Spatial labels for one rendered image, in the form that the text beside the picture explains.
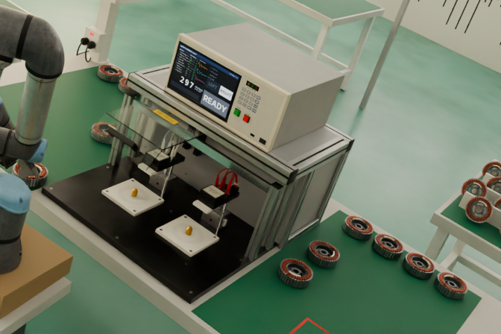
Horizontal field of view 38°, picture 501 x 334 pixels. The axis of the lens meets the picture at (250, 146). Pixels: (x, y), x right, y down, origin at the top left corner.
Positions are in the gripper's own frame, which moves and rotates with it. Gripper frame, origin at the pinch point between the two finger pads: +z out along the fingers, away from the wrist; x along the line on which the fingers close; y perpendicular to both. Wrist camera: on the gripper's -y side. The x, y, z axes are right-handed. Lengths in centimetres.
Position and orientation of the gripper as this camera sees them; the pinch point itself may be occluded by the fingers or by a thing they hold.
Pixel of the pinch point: (26, 167)
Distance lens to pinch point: 248.8
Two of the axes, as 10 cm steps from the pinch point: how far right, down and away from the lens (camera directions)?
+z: 0.6, 6.4, 7.7
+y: -6.8, 5.9, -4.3
